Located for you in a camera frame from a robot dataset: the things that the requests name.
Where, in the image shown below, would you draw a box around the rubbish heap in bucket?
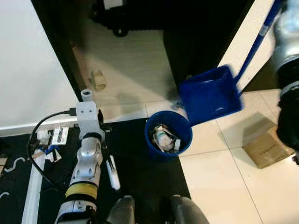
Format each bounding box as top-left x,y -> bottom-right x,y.
152,124 -> 183,154

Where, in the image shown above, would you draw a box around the beige slipper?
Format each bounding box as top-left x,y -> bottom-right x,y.
90,69 -> 107,91

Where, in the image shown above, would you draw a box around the black door frame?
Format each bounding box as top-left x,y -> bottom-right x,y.
32,0 -> 87,101

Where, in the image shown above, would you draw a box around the black floor mat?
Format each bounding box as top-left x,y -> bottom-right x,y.
0,117 -> 191,224

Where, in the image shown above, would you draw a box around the white printed packet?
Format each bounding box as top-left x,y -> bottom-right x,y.
50,127 -> 69,145

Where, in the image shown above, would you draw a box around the white hand brush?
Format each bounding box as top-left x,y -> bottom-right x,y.
100,140 -> 121,191

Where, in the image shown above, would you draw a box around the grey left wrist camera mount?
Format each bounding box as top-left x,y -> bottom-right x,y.
75,90 -> 101,138

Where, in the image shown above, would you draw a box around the grey robot left leg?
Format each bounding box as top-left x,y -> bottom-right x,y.
107,195 -> 136,224

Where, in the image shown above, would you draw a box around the blue plastic bucket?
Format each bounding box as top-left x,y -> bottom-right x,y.
144,110 -> 193,163

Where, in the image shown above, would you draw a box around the grey robot leg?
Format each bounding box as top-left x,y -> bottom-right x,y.
107,195 -> 136,224
169,195 -> 208,224

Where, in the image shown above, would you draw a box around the wide white strip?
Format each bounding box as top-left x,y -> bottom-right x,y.
21,152 -> 45,224

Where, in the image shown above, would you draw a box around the black wheeled cart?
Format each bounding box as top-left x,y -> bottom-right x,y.
90,0 -> 164,38

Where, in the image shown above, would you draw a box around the blue long-handled dustpan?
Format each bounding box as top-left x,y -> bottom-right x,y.
179,0 -> 285,126

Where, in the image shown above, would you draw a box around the grey robot right leg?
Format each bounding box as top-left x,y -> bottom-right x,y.
169,195 -> 208,224

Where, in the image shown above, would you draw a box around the black door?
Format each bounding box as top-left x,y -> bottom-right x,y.
163,0 -> 255,91

